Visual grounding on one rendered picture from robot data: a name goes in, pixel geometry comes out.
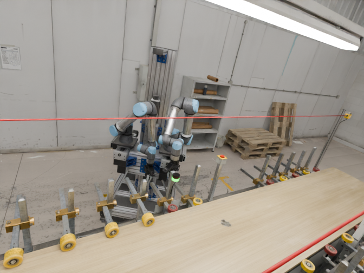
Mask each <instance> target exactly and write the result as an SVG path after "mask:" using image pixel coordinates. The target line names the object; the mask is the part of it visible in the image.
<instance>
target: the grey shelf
mask: <svg viewBox="0 0 364 273"><path fill-rule="evenodd" d="M205 85H207V86H208V87H207V89H208V90H215V91H217V94H216V95H211V94H206V95H203V94H198V93H193V92H194V89H204V87H205ZM231 86H232V85H231V84H229V83H226V82H224V81H221V80H218V82H214V81H212V80H209V79H207V78H202V77H193V76H185V75H184V76H183V82H182V85H181V91H180V97H182V96H183V97H185V98H190V99H195V100H198V102H199V106H212V107H214V108H215V109H218V110H219V112H218V114H200V113H196V114H195V115H194V117H223V115H224V112H225V108H226V104H227V101H228V97H229V94H230V90H231ZM177 117H185V113H184V110H183V109H181V110H180V111H179V112H178V115H177ZM222 119H223V118H193V122H209V125H212V128H203V129H191V133H192V135H193V138H192V141H191V143H190V145H185V144H184V146H185V147H187V150H189V149H202V148H213V151H212V152H214V149H215V145H216V141H217V138H218V133H219V130H220V126H221V123H222ZM183 125H184V118H182V119H176V121H175V125H174V129H178V130H179V131H180V132H181V131H182V130H183Z"/></svg>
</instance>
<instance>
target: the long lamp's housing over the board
mask: <svg viewBox="0 0 364 273"><path fill-rule="evenodd" d="M240 1H242V2H245V3H248V4H250V5H253V6H255V7H258V8H260V9H263V10H265V11H268V12H270V13H272V14H275V15H277V16H280V17H283V18H285V19H288V20H290V21H293V22H295V23H298V24H300V25H303V26H305V27H307V28H310V29H313V30H315V31H318V32H320V33H323V34H325V35H328V36H330V37H333V38H335V39H337V40H340V41H342V42H345V43H348V44H350V45H353V46H355V47H357V49H356V51H357V50H358V48H359V47H360V45H361V43H360V39H358V38H356V37H353V36H351V35H348V34H346V33H345V32H342V31H340V30H338V29H335V28H333V27H331V26H329V25H327V24H324V23H322V22H320V21H318V20H316V19H313V18H311V17H309V16H307V15H305V14H302V13H300V12H298V11H296V10H294V9H292V8H289V7H287V6H285V5H283V4H281V3H278V2H276V1H274V0H240Z"/></svg>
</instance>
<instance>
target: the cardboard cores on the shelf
mask: <svg viewBox="0 0 364 273"><path fill-rule="evenodd" d="M203 91H204V90H203V89H194V92H193V93H198V94H203ZM206 94H211V95H216V94H217V91H215V90H207V92H206ZM218 112H219V110H218V109H215V108H214V107H212V106H199V107H198V112H197V113H200V114H218ZM203 128H212V125H209V122H193V123H192V128H191V129H203Z"/></svg>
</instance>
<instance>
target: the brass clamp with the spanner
mask: <svg viewBox="0 0 364 273"><path fill-rule="evenodd" d="M159 199H160V198H158V200H157V204H158V205H159V207H160V206H163V203H164V202H167V203H168V204H171V203H172V202H173V197H171V199H168V200H167V199H166V197H162V198H161V201H160V200H159Z"/></svg>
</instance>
